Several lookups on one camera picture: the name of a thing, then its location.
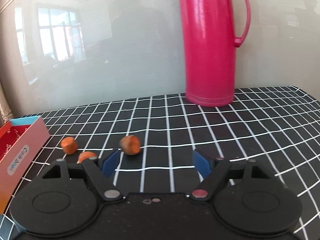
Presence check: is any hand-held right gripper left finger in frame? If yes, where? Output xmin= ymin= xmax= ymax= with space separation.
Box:
xmin=42 ymin=149 xmax=125 ymax=202

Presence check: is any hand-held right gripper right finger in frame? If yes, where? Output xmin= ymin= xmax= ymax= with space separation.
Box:
xmin=189 ymin=149 xmax=275 ymax=202

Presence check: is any carrot piece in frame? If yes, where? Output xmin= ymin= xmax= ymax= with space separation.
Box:
xmin=119 ymin=135 xmax=141 ymax=155
xmin=61 ymin=137 xmax=78 ymax=154
xmin=77 ymin=151 xmax=97 ymax=164

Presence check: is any red cardboard box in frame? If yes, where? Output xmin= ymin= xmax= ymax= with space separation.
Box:
xmin=0 ymin=116 xmax=50 ymax=214

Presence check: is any black white checkered tablecloth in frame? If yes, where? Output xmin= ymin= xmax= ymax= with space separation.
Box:
xmin=0 ymin=85 xmax=320 ymax=240

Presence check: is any pink thermos jug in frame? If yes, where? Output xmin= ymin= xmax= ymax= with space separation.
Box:
xmin=177 ymin=0 xmax=251 ymax=107

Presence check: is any beige patterned curtain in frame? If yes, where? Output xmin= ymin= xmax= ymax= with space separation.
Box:
xmin=0 ymin=79 xmax=13 ymax=128

